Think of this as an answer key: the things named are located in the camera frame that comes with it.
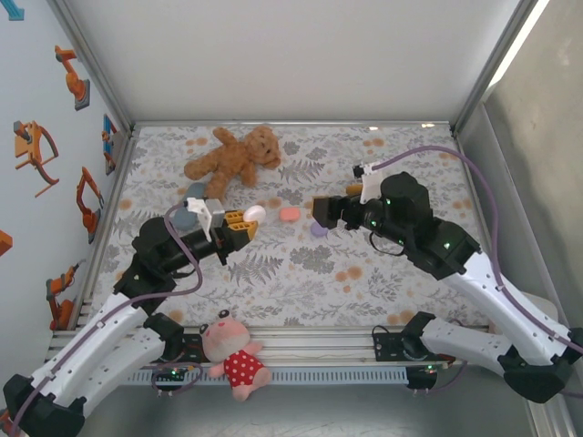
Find pink plush toy red dress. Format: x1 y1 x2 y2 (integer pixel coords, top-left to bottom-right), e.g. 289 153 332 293
198 308 273 402

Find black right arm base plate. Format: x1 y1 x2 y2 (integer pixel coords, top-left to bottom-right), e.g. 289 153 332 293
372 320 456 363

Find blue and orange machine sticker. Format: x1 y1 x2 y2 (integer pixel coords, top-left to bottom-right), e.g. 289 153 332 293
101 113 120 177

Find aluminium front rail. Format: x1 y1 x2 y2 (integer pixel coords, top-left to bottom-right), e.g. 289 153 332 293
43 325 492 368

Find white slotted cable duct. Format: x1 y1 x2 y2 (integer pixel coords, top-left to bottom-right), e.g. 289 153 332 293
127 367 409 386

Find white earbud case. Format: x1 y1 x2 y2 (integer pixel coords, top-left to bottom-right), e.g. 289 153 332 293
242 204 268 224

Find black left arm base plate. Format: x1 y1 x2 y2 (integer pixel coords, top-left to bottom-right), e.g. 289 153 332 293
130 333 207 364

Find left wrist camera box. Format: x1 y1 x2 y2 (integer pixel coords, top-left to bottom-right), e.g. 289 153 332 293
184 197 227 242

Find aluminium side rail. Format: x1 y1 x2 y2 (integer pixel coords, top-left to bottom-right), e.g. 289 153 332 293
75 128 138 328
453 129 500 327

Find small black controller board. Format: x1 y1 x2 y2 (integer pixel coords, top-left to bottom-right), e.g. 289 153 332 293
405 363 445 391
152 362 201 380

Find aluminium frame post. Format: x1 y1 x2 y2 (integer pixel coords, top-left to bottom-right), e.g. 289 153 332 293
46 0 136 136
450 0 547 134

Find brown teddy bear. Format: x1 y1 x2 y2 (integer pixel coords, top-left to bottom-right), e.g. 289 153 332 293
183 126 282 206

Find floral table mat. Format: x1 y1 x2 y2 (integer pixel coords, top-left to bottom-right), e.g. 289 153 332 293
90 125 492 328

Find orange gripper claw sticker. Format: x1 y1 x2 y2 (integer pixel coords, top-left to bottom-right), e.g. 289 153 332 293
12 120 61 199

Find aluminium back rail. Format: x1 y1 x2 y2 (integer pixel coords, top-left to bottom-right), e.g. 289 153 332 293
131 119 456 129

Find blue-grey pouch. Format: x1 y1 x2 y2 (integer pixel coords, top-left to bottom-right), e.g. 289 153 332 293
175 182 206 230

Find blue wall sticker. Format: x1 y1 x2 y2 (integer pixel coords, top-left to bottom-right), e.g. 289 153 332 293
0 0 26 23

